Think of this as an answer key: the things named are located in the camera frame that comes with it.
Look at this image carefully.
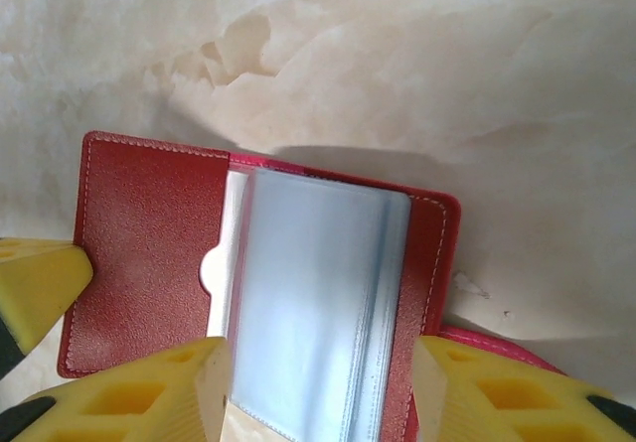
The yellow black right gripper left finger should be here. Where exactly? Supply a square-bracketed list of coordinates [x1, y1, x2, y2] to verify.
[0, 336, 234, 442]

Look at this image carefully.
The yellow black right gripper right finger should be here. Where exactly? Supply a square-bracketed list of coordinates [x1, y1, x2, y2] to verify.
[413, 335, 636, 442]

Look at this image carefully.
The red leather card holder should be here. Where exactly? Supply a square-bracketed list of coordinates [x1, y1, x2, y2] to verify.
[57, 131, 572, 442]

